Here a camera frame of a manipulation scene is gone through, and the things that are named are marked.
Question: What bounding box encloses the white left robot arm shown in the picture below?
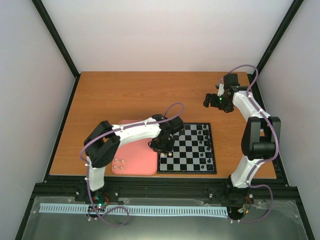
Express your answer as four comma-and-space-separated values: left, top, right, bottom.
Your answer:
79, 114, 183, 202

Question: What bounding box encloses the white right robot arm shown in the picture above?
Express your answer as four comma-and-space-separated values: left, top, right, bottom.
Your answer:
203, 84, 281, 203

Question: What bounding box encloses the pink plastic tray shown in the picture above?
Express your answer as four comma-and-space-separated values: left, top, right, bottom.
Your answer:
111, 118, 161, 176

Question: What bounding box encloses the black and grey chessboard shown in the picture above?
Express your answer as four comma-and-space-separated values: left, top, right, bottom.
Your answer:
157, 122, 217, 175

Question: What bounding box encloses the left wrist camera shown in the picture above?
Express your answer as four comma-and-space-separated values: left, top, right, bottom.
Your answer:
167, 116, 184, 136

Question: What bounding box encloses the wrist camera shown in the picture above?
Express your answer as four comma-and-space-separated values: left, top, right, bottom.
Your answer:
216, 73, 240, 96
167, 116, 184, 136

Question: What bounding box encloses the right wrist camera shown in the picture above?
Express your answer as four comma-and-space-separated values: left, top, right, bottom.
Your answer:
216, 73, 240, 96

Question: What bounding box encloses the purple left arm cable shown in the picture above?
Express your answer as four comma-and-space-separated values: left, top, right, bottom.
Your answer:
79, 101, 186, 227

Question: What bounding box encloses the light blue cable duct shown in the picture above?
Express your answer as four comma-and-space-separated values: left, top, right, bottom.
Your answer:
38, 203, 228, 218

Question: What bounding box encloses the black aluminium frame rail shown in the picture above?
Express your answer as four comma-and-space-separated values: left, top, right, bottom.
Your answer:
32, 176, 300, 208

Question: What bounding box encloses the right black frame post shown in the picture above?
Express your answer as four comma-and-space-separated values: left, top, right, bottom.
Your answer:
251, 0, 308, 78

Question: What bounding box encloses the black frame post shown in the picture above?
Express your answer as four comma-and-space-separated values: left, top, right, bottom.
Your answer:
31, 0, 81, 80
251, 0, 308, 78

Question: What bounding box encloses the left black frame post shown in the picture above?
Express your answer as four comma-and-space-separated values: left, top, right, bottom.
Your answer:
31, 0, 81, 80

